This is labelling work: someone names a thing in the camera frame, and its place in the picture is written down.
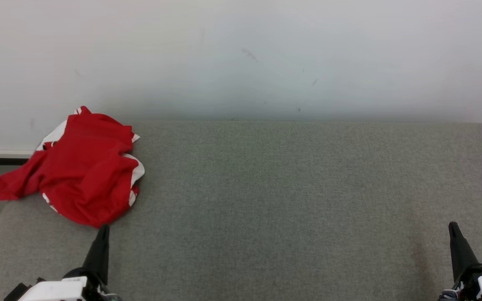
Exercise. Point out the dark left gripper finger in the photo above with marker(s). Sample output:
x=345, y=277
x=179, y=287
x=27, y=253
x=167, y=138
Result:
x=99, y=255

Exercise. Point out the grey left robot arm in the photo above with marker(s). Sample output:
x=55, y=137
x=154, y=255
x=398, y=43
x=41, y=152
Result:
x=15, y=292

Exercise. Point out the grey fabric sofa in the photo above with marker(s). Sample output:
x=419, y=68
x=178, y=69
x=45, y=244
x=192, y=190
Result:
x=266, y=209

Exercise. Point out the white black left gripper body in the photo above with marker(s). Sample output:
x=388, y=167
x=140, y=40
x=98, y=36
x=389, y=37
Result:
x=57, y=290

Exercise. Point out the red Bulls basketball jersey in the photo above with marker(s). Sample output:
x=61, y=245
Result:
x=90, y=159

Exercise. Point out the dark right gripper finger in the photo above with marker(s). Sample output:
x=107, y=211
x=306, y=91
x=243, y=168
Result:
x=460, y=255

